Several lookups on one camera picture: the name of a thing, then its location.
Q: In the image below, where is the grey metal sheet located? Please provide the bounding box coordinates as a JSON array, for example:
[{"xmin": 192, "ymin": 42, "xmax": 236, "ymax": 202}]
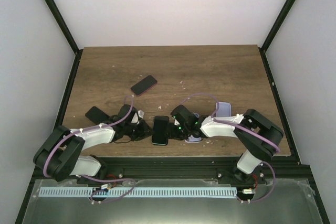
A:
[{"xmin": 23, "ymin": 179, "xmax": 322, "ymax": 223}]

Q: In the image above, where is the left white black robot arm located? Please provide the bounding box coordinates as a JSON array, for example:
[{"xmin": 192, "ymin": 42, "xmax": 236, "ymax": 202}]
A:
[{"xmin": 33, "ymin": 104, "xmax": 153, "ymax": 184}]

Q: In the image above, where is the black frame post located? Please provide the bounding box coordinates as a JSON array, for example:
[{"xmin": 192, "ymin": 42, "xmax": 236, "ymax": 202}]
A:
[
  {"xmin": 258, "ymin": 0, "xmax": 313, "ymax": 54},
  {"xmin": 28, "ymin": 0, "xmax": 80, "ymax": 56}
]

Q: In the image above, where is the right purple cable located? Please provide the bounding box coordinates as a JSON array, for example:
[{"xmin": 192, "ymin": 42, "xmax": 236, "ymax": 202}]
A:
[{"xmin": 183, "ymin": 92, "xmax": 281, "ymax": 203}]

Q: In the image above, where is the light blue slotted cable duct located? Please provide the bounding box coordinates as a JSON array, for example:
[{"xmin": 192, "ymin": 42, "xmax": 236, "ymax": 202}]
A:
[{"xmin": 38, "ymin": 187, "xmax": 237, "ymax": 198}]

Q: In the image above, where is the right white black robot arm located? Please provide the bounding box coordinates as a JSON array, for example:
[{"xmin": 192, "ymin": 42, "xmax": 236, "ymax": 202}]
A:
[{"xmin": 168, "ymin": 105, "xmax": 284, "ymax": 184}]

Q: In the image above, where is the right black frame post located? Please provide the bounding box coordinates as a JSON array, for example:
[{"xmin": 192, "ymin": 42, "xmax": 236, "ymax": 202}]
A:
[{"xmin": 258, "ymin": 0, "xmax": 313, "ymax": 54}]

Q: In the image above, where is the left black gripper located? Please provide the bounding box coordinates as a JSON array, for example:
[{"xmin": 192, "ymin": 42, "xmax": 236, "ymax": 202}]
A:
[{"xmin": 124, "ymin": 120, "xmax": 155, "ymax": 142}]

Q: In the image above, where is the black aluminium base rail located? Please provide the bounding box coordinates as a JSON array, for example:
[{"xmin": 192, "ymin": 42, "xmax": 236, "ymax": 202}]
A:
[{"xmin": 76, "ymin": 157, "xmax": 310, "ymax": 185}]

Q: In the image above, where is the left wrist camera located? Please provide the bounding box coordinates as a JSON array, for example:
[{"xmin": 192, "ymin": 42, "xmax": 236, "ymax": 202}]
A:
[{"xmin": 138, "ymin": 110, "xmax": 144, "ymax": 118}]

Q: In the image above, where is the left black frame post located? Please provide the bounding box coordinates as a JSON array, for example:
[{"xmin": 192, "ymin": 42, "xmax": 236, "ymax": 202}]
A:
[{"xmin": 28, "ymin": 0, "xmax": 80, "ymax": 56}]

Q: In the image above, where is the black phone with red edge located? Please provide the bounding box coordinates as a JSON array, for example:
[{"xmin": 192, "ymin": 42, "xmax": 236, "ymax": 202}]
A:
[{"xmin": 131, "ymin": 75, "xmax": 157, "ymax": 96}]

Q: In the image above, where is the lilac phone case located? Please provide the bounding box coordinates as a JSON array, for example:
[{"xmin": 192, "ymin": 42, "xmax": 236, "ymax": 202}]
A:
[{"xmin": 184, "ymin": 135, "xmax": 202, "ymax": 143}]

